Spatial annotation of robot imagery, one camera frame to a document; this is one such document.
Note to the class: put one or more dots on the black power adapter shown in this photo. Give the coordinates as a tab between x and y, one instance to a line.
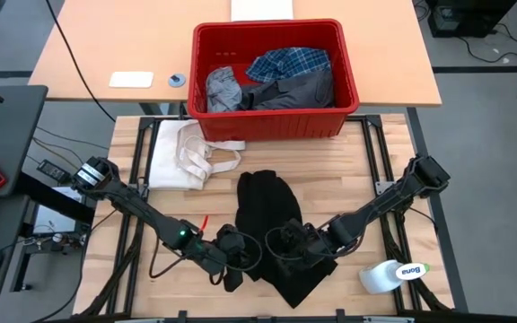
53	171

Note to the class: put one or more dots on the blue plaid shirt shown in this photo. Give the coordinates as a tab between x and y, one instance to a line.
285	63

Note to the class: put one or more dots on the black garment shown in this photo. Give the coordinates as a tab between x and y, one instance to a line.
263	202

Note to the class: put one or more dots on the white canvas tote bag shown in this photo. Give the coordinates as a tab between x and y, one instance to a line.
169	157

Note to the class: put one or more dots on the red tag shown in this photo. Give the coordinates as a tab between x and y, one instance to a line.
204	223

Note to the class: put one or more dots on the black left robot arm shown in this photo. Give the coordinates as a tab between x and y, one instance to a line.
137	211

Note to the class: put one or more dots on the light grey garment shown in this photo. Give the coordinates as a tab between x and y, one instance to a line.
222	92

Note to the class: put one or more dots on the dark grey shirt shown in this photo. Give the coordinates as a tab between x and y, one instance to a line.
294	94

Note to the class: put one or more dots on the white paper sheet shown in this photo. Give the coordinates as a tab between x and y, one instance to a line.
262	10

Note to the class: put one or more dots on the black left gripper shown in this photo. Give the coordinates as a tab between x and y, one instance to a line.
231	247

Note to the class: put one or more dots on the white rectangular pad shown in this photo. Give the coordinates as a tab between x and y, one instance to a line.
131	79

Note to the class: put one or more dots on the black metal table frame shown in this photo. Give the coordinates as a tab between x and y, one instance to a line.
374	121

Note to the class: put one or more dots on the red plastic laundry bin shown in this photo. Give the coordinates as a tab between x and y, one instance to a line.
276	125

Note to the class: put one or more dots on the light wood desk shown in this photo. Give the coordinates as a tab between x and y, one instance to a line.
106	45

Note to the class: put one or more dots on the white Bona bottle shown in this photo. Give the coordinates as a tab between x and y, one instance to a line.
377	278

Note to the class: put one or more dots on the black side desk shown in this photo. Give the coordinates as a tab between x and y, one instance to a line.
7	134

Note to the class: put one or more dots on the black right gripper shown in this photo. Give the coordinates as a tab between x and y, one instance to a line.
305	244

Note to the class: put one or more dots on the black computer tower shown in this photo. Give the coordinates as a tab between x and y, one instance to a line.
469	18

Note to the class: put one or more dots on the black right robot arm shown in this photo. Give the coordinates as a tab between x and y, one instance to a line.
375	206

